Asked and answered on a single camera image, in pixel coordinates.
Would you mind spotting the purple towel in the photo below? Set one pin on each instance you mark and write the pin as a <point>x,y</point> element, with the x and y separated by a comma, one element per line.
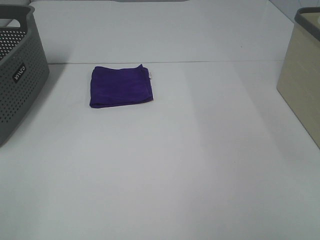
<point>120,87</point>

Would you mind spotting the beige plastic bin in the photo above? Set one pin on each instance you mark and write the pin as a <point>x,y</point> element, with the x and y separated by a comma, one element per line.
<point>299,81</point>

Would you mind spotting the grey perforated plastic basket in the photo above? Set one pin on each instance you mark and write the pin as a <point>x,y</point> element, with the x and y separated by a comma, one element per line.
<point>23,67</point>

